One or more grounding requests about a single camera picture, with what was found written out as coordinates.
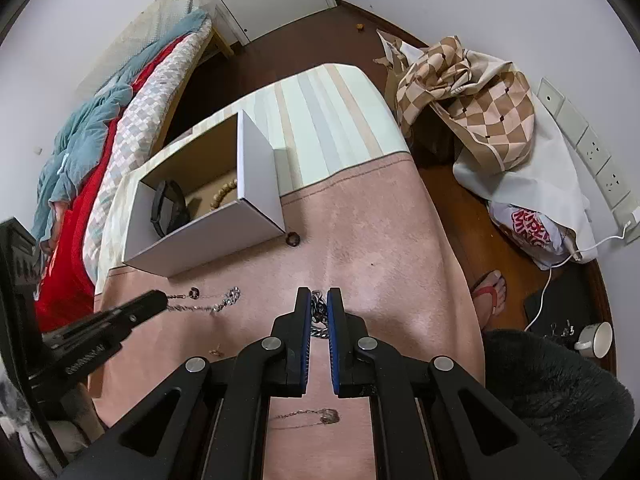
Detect white cardboard box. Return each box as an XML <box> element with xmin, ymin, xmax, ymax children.
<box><xmin>122</xmin><ymin>109</ymin><xmax>287</xmax><ymax>277</ymax></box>

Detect black wristband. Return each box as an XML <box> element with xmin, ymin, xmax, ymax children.
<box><xmin>151</xmin><ymin>180</ymin><xmax>191</xmax><ymax>237</ymax></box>

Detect brown cardboard piece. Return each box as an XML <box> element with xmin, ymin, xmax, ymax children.
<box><xmin>374</xmin><ymin>29</ymin><xmax>426</xmax><ymax>136</ymax></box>

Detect silver chain necklace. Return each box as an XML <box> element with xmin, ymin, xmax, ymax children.
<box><xmin>165</xmin><ymin>286</ymin><xmax>242</xmax><ymax>315</ymax></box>

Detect white wall socket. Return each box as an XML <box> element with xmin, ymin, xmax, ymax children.
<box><xmin>575</xmin><ymin>127</ymin><xmax>613</xmax><ymax>177</ymax></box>
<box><xmin>595</xmin><ymin>157</ymin><xmax>634</xmax><ymax>209</ymax></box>

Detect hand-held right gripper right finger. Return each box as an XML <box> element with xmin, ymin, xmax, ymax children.
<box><xmin>327</xmin><ymin>287</ymin><xmax>571</xmax><ymax>480</ymax></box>

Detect person's foot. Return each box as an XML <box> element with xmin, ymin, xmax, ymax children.
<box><xmin>470</xmin><ymin>269</ymin><xmax>508</xmax><ymax>333</ymax></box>

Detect pink striped tablecloth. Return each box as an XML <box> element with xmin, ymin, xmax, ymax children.
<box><xmin>92</xmin><ymin>63</ymin><xmax>486</xmax><ymax>480</ymax></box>

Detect white charger cable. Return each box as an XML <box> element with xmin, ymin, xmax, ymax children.
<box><xmin>525</xmin><ymin>210</ymin><xmax>640</xmax><ymax>332</ymax></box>

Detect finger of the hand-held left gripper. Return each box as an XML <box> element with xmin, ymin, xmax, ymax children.
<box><xmin>42</xmin><ymin>290</ymin><xmax>169</xmax><ymax>378</ymax></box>

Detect thin pendant necklace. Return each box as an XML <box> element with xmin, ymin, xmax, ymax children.
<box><xmin>270</xmin><ymin>407</ymin><xmax>342</xmax><ymax>431</ymax></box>

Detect white bed sheet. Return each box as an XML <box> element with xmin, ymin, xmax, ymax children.
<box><xmin>95</xmin><ymin>0</ymin><xmax>216</xmax><ymax>91</ymax></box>

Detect blue blanket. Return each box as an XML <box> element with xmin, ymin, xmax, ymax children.
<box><xmin>32</xmin><ymin>10</ymin><xmax>213</xmax><ymax>241</ymax></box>

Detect wooden beaded bracelet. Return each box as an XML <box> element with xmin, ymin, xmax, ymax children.
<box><xmin>187</xmin><ymin>177</ymin><xmax>240</xmax><ymax>213</ymax></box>

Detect wooden bed frame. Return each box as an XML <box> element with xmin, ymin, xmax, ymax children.
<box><xmin>160</xmin><ymin>27</ymin><xmax>236</xmax><ymax>151</ymax></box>

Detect black fluffy cushion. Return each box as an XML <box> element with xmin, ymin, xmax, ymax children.
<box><xmin>482</xmin><ymin>330</ymin><xmax>636</xmax><ymax>480</ymax></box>

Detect brown checked cloth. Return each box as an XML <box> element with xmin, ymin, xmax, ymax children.
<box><xmin>395</xmin><ymin>36</ymin><xmax>537</xmax><ymax>176</ymax></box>

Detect red printed plastic bag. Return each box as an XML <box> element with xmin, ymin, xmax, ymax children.
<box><xmin>487</xmin><ymin>200</ymin><xmax>576</xmax><ymax>271</ymax></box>

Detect red flip-flop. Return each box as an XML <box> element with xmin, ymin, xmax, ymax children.
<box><xmin>471</xmin><ymin>277</ymin><xmax>507</xmax><ymax>333</ymax></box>

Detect dark metal chain bracelet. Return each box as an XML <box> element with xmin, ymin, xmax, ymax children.
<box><xmin>309</xmin><ymin>290</ymin><xmax>331</xmax><ymax>342</ymax></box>

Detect bed with blankets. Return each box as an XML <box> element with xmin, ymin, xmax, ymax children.
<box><xmin>35</xmin><ymin>42</ymin><xmax>181</xmax><ymax>333</ymax></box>

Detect white cup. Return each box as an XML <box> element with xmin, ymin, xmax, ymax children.
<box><xmin>574</xmin><ymin>321</ymin><xmax>614</xmax><ymax>359</ymax></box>

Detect checkered quilt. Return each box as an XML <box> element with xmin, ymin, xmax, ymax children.
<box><xmin>82</xmin><ymin>25</ymin><xmax>213</xmax><ymax>281</ymax></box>

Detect black floor pad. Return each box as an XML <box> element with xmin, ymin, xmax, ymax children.
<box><xmin>523</xmin><ymin>287</ymin><xmax>584</xmax><ymax>334</ymax></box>

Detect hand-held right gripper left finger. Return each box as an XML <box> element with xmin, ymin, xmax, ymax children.
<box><xmin>60</xmin><ymin>287</ymin><xmax>312</xmax><ymax>480</ymax></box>

